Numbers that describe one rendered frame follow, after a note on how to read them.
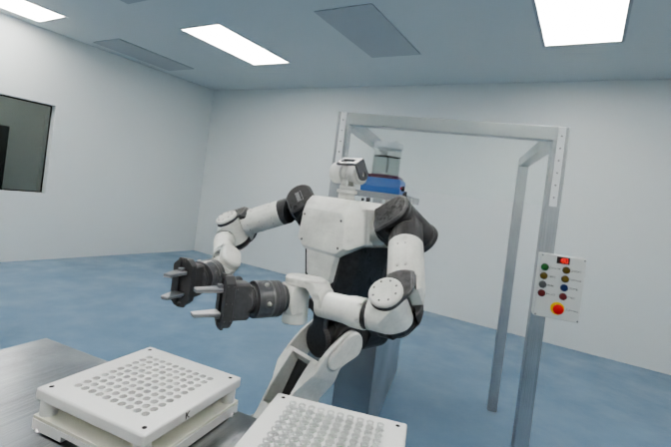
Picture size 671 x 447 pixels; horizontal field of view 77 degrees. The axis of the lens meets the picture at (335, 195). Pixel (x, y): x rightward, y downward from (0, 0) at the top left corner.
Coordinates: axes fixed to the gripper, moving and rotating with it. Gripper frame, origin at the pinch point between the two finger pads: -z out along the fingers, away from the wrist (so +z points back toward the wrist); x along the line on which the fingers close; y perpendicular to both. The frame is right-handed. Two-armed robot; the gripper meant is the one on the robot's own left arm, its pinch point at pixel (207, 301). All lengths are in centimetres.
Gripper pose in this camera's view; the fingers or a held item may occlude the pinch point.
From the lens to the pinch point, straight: 101.1
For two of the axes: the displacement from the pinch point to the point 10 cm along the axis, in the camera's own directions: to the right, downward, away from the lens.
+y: -5.6, -0.7, 8.2
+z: 8.2, 1.0, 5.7
